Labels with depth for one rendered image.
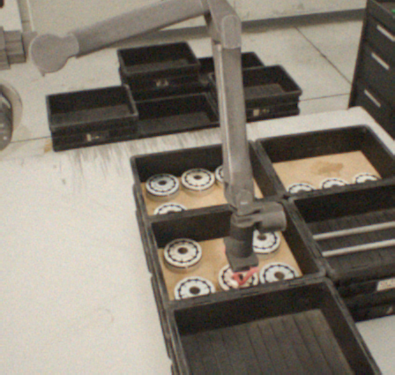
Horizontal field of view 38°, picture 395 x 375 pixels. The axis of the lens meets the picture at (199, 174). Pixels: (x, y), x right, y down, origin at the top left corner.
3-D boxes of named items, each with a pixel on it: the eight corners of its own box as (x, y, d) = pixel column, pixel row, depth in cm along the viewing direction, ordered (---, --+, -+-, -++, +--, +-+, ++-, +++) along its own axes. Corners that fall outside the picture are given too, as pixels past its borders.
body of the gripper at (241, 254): (247, 238, 146) (249, 217, 141) (259, 267, 138) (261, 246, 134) (221, 243, 145) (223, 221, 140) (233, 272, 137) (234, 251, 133)
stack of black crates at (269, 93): (222, 178, 295) (224, 102, 268) (205, 146, 318) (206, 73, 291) (294, 166, 304) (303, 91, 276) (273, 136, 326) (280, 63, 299)
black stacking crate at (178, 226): (167, 338, 138) (165, 307, 131) (147, 251, 161) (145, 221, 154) (321, 307, 146) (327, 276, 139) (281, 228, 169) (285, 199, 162)
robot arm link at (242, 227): (227, 209, 135) (235, 225, 131) (256, 204, 136) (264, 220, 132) (227, 230, 139) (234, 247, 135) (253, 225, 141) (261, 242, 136)
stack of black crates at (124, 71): (130, 147, 317) (124, 73, 290) (122, 119, 340) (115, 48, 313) (201, 136, 326) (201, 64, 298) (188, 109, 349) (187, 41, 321)
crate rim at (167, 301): (165, 312, 132) (165, 306, 131) (145, 226, 155) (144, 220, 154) (327, 281, 140) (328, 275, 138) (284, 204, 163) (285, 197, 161)
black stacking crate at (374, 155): (281, 228, 169) (286, 198, 162) (251, 168, 192) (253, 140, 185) (404, 207, 176) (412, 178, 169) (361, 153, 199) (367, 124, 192)
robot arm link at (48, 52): (214, -20, 131) (227, -30, 122) (233, 37, 134) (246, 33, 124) (25, 43, 124) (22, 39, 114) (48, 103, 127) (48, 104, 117)
